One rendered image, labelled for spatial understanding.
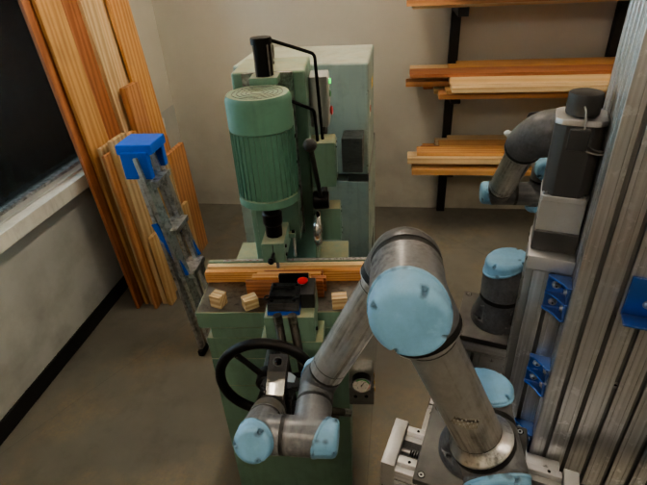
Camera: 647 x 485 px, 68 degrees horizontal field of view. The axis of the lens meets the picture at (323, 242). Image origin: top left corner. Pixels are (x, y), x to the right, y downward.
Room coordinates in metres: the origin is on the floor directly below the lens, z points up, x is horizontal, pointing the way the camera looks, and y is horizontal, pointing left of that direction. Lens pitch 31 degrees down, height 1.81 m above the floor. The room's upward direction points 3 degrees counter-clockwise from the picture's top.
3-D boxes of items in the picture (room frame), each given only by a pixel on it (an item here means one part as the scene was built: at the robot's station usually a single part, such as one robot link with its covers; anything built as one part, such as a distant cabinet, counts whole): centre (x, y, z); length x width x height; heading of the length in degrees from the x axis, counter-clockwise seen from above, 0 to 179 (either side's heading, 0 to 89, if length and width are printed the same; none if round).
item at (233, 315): (1.17, 0.10, 0.87); 0.61 x 0.30 x 0.06; 85
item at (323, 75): (1.59, -0.02, 1.40); 0.10 x 0.06 x 0.16; 175
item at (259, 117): (1.28, 0.15, 1.35); 0.18 x 0.18 x 0.31
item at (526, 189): (1.37, -0.68, 1.12); 0.11 x 0.08 x 0.11; 80
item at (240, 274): (1.27, 0.06, 0.92); 0.67 x 0.02 x 0.04; 85
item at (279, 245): (1.30, 0.15, 1.03); 0.14 x 0.07 x 0.09; 175
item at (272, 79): (1.42, 0.14, 1.53); 0.08 x 0.08 x 0.17; 85
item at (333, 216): (1.45, -0.02, 1.02); 0.09 x 0.07 x 0.12; 85
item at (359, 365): (1.12, -0.10, 0.58); 0.12 x 0.08 x 0.08; 175
